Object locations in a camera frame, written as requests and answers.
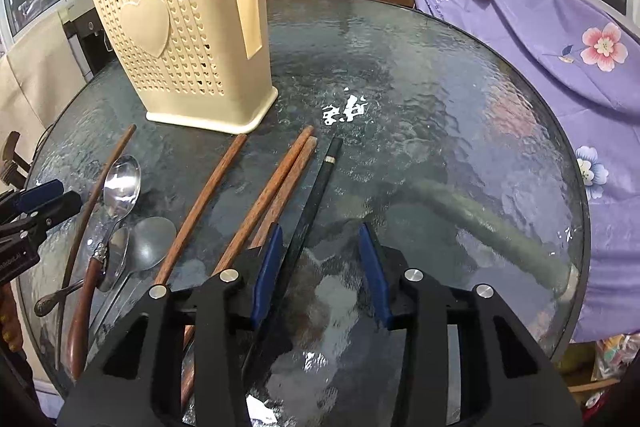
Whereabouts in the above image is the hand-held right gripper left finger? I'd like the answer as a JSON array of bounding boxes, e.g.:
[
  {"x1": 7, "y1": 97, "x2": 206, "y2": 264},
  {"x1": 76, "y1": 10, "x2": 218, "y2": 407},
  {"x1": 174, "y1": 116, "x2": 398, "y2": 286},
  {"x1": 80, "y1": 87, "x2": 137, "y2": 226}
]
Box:
[{"x1": 57, "y1": 223, "x2": 284, "y2": 427}]

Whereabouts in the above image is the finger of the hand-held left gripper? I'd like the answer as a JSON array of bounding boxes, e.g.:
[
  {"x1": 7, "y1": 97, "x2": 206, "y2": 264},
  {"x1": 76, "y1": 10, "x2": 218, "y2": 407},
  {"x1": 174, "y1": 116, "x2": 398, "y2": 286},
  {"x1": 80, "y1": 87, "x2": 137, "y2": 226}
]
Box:
[
  {"x1": 0, "y1": 192, "x2": 83, "y2": 239},
  {"x1": 0, "y1": 179, "x2": 64, "y2": 214}
]

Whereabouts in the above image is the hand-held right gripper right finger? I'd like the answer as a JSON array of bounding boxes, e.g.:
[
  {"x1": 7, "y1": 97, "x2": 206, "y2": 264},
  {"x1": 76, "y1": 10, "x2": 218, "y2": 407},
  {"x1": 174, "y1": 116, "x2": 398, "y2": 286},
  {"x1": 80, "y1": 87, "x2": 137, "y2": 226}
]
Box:
[{"x1": 358, "y1": 222, "x2": 583, "y2": 427}]

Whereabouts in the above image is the metal spoon with brown handle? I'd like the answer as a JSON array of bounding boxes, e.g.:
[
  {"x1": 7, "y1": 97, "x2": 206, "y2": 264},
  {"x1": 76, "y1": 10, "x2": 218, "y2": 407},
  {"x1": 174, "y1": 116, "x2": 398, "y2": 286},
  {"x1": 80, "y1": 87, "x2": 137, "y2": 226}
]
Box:
[{"x1": 67, "y1": 154, "x2": 142, "y2": 380}]

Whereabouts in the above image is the brown wooden chopstick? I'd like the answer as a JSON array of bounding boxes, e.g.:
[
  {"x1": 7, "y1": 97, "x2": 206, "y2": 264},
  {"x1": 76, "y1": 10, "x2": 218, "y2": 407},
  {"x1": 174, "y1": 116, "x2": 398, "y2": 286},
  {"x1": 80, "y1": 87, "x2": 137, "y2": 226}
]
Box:
[
  {"x1": 180, "y1": 136, "x2": 319, "y2": 408},
  {"x1": 217, "y1": 125, "x2": 316, "y2": 275},
  {"x1": 152, "y1": 133, "x2": 249, "y2": 290}
]

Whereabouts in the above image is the thin dark curved chopstick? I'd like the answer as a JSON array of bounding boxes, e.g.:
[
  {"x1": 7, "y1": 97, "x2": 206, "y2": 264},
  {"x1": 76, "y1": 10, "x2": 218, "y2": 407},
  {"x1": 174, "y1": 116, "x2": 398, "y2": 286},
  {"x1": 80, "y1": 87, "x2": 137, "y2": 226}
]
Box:
[{"x1": 55, "y1": 123, "x2": 137, "y2": 368}]

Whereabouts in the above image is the small metal spoon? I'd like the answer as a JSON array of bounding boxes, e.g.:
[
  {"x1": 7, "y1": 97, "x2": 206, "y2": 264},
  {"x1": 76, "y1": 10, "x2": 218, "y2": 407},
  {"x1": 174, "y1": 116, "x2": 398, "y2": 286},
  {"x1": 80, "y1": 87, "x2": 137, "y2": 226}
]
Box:
[{"x1": 34, "y1": 227, "x2": 132, "y2": 315}]

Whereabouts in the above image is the black chopstick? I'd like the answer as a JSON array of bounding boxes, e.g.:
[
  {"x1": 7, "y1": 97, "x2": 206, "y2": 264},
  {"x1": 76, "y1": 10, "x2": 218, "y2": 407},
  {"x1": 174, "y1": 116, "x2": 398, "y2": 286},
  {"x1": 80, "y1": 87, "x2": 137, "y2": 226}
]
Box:
[{"x1": 242, "y1": 137, "x2": 345, "y2": 373}]

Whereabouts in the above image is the grey spoon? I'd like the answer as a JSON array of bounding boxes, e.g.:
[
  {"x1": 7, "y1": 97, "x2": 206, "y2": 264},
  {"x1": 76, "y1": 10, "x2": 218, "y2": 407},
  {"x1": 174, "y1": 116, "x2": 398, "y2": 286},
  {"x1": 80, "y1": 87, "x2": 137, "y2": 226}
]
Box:
[{"x1": 87, "y1": 217, "x2": 177, "y2": 343}]

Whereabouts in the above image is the beige perforated utensil holder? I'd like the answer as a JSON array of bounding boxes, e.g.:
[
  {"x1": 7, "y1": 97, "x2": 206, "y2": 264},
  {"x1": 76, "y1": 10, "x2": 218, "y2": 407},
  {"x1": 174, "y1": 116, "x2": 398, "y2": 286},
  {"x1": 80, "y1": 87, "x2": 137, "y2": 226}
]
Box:
[{"x1": 87, "y1": 0, "x2": 279, "y2": 132}]

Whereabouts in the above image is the wooden chair part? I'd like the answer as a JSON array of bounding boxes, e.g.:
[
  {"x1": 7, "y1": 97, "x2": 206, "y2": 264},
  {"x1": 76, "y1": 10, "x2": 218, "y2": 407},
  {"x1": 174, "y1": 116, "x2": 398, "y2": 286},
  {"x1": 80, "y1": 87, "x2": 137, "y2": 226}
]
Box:
[{"x1": 0, "y1": 132, "x2": 32, "y2": 188}]

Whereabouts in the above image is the beige cloth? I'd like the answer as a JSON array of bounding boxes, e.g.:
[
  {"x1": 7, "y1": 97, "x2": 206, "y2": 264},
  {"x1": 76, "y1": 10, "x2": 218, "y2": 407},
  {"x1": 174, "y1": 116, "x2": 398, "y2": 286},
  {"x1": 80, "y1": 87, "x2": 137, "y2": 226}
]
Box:
[{"x1": 0, "y1": 12, "x2": 88, "y2": 195}]

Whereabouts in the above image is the grey table leg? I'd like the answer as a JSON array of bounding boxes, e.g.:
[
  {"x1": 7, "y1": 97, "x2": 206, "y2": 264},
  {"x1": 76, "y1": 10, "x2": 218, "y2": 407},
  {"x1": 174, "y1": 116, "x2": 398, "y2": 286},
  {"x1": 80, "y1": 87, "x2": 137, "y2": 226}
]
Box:
[{"x1": 407, "y1": 179, "x2": 581, "y2": 303}]

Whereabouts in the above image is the dark appliance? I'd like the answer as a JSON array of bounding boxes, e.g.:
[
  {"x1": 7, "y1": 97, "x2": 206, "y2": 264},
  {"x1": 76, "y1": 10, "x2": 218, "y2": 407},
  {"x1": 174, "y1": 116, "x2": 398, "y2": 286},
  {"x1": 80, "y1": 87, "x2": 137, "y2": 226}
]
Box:
[{"x1": 64, "y1": 2, "x2": 110, "y2": 78}]

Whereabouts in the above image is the colourful printed bag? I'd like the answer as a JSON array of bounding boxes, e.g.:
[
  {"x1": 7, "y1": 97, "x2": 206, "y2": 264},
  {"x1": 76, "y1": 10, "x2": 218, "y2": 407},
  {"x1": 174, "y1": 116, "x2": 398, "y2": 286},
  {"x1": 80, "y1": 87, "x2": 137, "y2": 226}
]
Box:
[{"x1": 592, "y1": 332, "x2": 637, "y2": 383}]

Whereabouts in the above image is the purple floral cloth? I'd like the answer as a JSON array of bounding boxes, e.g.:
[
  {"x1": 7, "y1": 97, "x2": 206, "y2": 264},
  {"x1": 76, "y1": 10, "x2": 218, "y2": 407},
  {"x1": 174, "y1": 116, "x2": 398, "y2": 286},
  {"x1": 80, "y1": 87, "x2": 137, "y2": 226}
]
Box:
[{"x1": 412, "y1": 0, "x2": 640, "y2": 343}]

